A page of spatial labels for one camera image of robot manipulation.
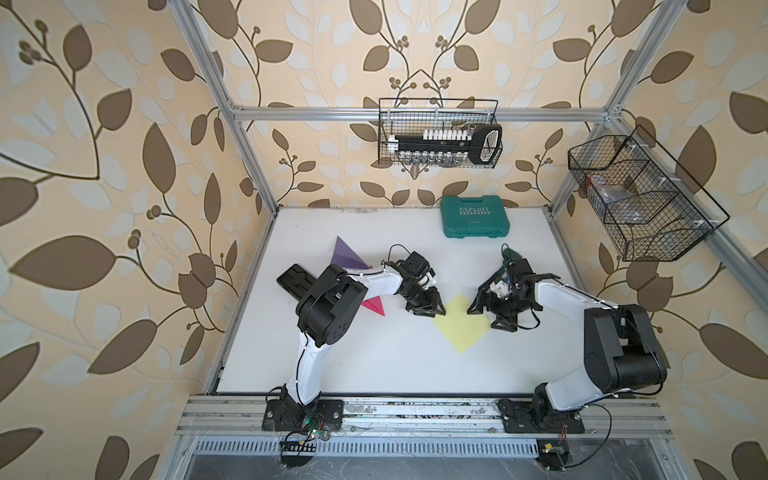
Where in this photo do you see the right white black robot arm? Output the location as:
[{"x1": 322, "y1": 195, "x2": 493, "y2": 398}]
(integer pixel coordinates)
[{"x1": 467, "y1": 246, "x2": 668, "y2": 422}]

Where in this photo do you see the black socket holder tool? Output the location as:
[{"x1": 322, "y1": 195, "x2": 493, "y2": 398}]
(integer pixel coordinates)
[{"x1": 384, "y1": 123, "x2": 503, "y2": 168}]

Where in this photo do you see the green tool case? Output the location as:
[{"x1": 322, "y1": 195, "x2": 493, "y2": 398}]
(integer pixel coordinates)
[{"x1": 440, "y1": 195, "x2": 510, "y2": 239}]

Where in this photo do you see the black wire basket back wall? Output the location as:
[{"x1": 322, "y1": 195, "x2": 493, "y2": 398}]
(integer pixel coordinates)
[{"x1": 377, "y1": 97, "x2": 503, "y2": 169}]

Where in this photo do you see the pink square paper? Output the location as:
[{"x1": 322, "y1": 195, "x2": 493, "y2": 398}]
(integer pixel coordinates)
[{"x1": 362, "y1": 296, "x2": 385, "y2": 317}]

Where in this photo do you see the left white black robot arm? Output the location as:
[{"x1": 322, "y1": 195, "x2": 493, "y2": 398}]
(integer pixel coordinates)
[{"x1": 277, "y1": 252, "x2": 446, "y2": 408}]

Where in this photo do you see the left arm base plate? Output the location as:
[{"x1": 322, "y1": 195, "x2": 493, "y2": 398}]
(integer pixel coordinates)
[{"x1": 261, "y1": 398, "x2": 344, "y2": 433}]

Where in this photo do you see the black wire basket wall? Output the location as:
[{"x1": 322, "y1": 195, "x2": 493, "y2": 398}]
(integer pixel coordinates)
[
  {"x1": 568, "y1": 125, "x2": 730, "y2": 262},
  {"x1": 377, "y1": 97, "x2": 503, "y2": 169}
]

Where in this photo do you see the yellow square paper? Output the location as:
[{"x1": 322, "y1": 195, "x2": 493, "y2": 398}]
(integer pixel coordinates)
[{"x1": 433, "y1": 294, "x2": 490, "y2": 353}]

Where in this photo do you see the black flat tray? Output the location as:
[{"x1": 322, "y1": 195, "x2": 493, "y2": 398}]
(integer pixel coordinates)
[{"x1": 276, "y1": 264, "x2": 316, "y2": 301}]

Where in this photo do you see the plastic bag in basket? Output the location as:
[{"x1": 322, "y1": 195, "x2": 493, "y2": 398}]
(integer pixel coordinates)
[{"x1": 591, "y1": 176, "x2": 645, "y2": 224}]

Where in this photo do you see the purple square paper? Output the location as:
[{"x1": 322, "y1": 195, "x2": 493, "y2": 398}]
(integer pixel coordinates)
[{"x1": 331, "y1": 237, "x2": 371, "y2": 270}]

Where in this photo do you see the aluminium front rail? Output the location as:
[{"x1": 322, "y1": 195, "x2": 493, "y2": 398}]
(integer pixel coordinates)
[{"x1": 177, "y1": 396, "x2": 673, "y2": 439}]

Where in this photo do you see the green black pipe wrench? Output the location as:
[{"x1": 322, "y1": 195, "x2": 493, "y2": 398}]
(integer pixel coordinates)
[{"x1": 501, "y1": 245, "x2": 522, "y2": 266}]

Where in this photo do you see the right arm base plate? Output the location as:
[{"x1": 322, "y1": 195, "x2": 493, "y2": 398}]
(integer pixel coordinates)
[{"x1": 496, "y1": 397, "x2": 585, "y2": 434}]

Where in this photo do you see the black wire basket right wall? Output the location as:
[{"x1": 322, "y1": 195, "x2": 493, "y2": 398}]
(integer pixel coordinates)
[{"x1": 568, "y1": 125, "x2": 730, "y2": 262}]

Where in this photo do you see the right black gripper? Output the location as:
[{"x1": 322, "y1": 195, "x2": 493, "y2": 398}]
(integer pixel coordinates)
[{"x1": 467, "y1": 291, "x2": 531, "y2": 331}]

